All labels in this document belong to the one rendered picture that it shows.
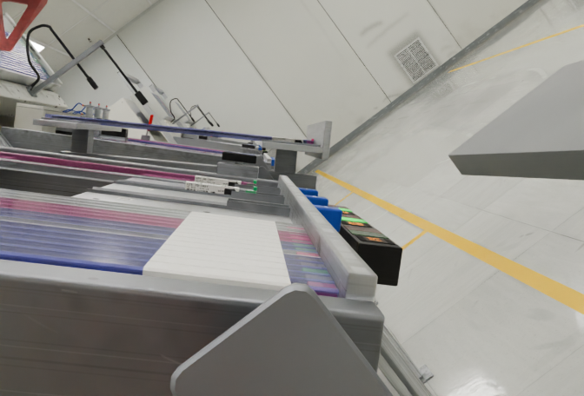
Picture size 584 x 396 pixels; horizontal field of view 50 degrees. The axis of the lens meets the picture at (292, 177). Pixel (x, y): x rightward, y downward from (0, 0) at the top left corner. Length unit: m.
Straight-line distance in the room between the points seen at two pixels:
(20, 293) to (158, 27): 8.31
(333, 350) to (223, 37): 8.26
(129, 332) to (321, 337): 0.08
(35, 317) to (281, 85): 8.14
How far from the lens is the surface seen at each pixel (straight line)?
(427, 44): 8.72
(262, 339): 0.18
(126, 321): 0.23
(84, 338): 0.23
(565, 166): 0.72
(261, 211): 0.59
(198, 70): 8.39
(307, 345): 0.18
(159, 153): 1.68
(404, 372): 1.01
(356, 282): 0.24
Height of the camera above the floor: 0.80
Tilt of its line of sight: 5 degrees down
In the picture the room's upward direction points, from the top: 37 degrees counter-clockwise
